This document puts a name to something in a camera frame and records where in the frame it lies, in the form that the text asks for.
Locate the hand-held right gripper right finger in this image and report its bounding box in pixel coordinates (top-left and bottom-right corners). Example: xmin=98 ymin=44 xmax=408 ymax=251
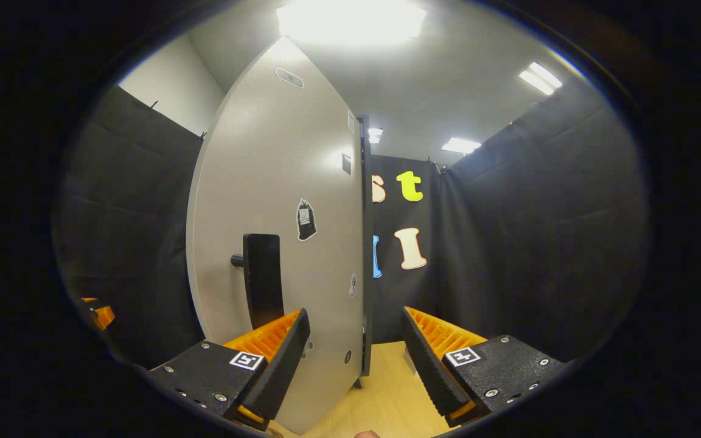
xmin=400 ymin=306 xmax=570 ymax=426

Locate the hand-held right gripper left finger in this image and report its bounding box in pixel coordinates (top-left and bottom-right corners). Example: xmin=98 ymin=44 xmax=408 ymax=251
xmin=147 ymin=307 xmax=312 ymax=433

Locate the large ceiling light panel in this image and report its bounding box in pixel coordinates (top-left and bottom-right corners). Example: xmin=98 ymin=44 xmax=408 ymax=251
xmin=276 ymin=0 xmax=427 ymax=46

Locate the grey cabinet door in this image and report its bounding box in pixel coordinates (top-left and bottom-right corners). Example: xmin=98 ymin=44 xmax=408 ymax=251
xmin=185 ymin=35 xmax=366 ymax=436

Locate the dark cabinet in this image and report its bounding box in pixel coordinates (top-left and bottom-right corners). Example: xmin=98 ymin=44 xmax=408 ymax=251
xmin=355 ymin=113 xmax=377 ymax=390

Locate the double ceiling light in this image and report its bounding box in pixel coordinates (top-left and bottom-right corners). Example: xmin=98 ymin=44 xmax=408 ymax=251
xmin=518 ymin=61 xmax=564 ymax=96

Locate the black door handle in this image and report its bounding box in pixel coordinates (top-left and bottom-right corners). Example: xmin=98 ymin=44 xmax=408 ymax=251
xmin=231 ymin=233 xmax=285 ymax=331

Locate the black backdrop cloth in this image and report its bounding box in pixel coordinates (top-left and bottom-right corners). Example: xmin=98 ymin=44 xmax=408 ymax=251
xmin=52 ymin=82 xmax=652 ymax=369

